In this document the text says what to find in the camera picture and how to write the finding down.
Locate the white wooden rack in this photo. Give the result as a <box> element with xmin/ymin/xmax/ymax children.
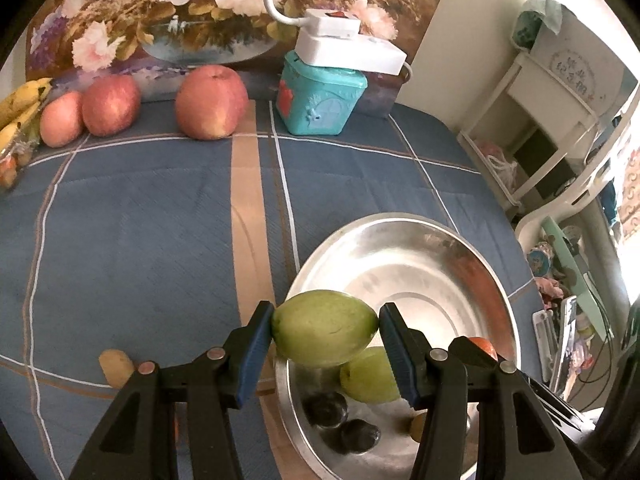
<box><xmin>457</xmin><ymin>52</ymin><xmax>601</xmax><ymax>211</ymax></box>

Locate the white sign with writing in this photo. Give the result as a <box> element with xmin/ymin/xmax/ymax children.
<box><xmin>530</xmin><ymin>7</ymin><xmax>627</xmax><ymax>113</ymax></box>

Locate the clear bag of small fruits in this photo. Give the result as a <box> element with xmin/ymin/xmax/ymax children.
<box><xmin>0</xmin><ymin>125</ymin><xmax>42</xmax><ymax>193</ymax></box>

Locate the bunch of yellow bananas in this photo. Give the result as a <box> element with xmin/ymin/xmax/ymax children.
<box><xmin>0</xmin><ymin>77</ymin><xmax>53</xmax><ymax>148</ymax></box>

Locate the blue plaid tablecloth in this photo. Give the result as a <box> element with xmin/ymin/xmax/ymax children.
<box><xmin>0</xmin><ymin>97</ymin><xmax>546</xmax><ymax>480</ymax></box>

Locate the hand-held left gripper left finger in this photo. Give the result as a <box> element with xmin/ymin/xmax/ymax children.
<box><xmin>67</xmin><ymin>301</ymin><xmax>276</xmax><ymax>480</ymax></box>

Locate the small red fruit with stem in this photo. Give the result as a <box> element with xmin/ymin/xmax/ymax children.
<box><xmin>467</xmin><ymin>336</ymin><xmax>499</xmax><ymax>361</ymax></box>

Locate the small potato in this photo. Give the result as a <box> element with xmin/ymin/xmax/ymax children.
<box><xmin>98</xmin><ymin>349</ymin><xmax>136</xmax><ymax>390</ymax></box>

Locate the stainless steel plate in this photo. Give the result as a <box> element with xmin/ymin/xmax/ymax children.
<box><xmin>274</xmin><ymin>212</ymin><xmax>521</xmax><ymax>480</ymax></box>

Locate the teal plastic box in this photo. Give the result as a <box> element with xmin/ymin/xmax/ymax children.
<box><xmin>278</xmin><ymin>51</ymin><xmax>368</xmax><ymax>137</ymax></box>

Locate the small pink apple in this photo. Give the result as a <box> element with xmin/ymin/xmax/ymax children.
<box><xmin>40</xmin><ymin>91</ymin><xmax>84</xmax><ymax>148</ymax></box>

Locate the large red apple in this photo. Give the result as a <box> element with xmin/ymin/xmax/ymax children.
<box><xmin>175</xmin><ymin>65</ymin><xmax>249</xmax><ymax>141</ymax></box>

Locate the green mango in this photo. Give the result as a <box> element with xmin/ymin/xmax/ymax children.
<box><xmin>270</xmin><ymin>290</ymin><xmax>379</xmax><ymax>367</ymax></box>

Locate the medium red apple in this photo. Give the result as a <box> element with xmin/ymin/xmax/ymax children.
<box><xmin>81</xmin><ymin>74</ymin><xmax>142</xmax><ymax>137</ymax></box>

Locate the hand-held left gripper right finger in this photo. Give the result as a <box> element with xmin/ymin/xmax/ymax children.
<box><xmin>378</xmin><ymin>302</ymin><xmax>608</xmax><ymax>480</ymax></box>

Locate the pink white plastic bag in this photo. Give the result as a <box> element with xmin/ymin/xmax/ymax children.
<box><xmin>475</xmin><ymin>140</ymin><xmax>519</xmax><ymax>195</ymax></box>

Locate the round green fruit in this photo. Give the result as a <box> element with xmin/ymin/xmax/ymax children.
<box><xmin>340</xmin><ymin>346</ymin><xmax>403</xmax><ymax>405</ymax></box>

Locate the white flat box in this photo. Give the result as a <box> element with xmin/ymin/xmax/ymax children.
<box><xmin>294</xmin><ymin>32</ymin><xmax>407</xmax><ymax>75</ymax></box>

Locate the small brown longan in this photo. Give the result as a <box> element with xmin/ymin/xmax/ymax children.
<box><xmin>410</xmin><ymin>410</ymin><xmax>429</xmax><ymax>443</ymax></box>

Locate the floral painting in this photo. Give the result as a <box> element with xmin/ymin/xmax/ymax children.
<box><xmin>25</xmin><ymin>0</ymin><xmax>458</xmax><ymax>106</ymax></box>

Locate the round colourful tin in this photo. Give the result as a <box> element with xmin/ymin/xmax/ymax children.
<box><xmin>527</xmin><ymin>245</ymin><xmax>554</xmax><ymax>277</ymax></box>

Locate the dark plum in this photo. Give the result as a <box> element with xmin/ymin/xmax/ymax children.
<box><xmin>305</xmin><ymin>392</ymin><xmax>348</xmax><ymax>429</ymax></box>
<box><xmin>340</xmin><ymin>419</ymin><xmax>382</xmax><ymax>456</ymax></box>

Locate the teal cloth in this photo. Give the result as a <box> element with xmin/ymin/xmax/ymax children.
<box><xmin>515</xmin><ymin>0</ymin><xmax>563</xmax><ymax>52</ymax></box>

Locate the pale green board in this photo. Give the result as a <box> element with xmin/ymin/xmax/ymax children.
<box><xmin>542</xmin><ymin>216</ymin><xmax>617</xmax><ymax>343</ymax></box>

